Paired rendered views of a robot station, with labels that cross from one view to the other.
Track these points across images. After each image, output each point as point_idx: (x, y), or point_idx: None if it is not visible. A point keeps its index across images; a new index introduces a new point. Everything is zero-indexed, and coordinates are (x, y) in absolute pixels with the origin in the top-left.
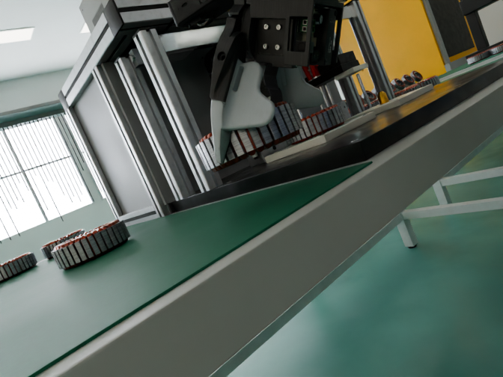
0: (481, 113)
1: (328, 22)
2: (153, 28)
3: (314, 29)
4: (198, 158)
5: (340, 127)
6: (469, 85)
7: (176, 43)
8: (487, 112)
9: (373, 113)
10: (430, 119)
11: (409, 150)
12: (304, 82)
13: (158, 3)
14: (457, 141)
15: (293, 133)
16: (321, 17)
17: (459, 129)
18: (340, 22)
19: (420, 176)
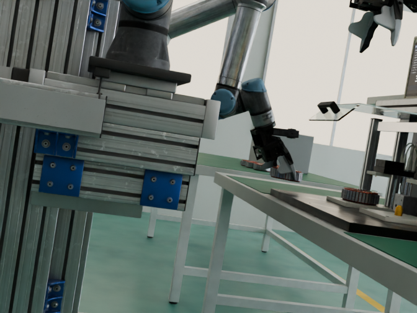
0: (275, 207)
1: (260, 151)
2: (373, 118)
3: (259, 152)
4: (359, 184)
5: (332, 197)
6: (301, 204)
7: (380, 127)
8: (277, 210)
9: (344, 203)
10: (283, 200)
11: (259, 194)
12: (280, 164)
13: (386, 105)
14: (266, 207)
15: (272, 176)
16: (259, 149)
17: (268, 204)
18: (264, 152)
19: (257, 204)
